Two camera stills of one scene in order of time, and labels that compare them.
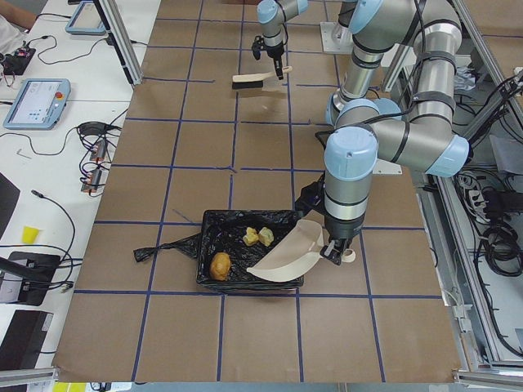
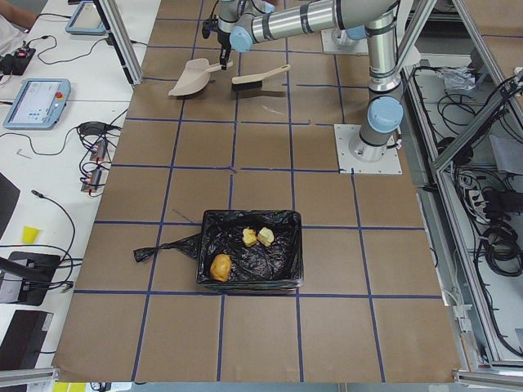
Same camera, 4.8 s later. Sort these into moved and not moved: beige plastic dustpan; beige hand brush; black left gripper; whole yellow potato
Moved: black left gripper; beige plastic dustpan
Not moved: beige hand brush; whole yellow potato
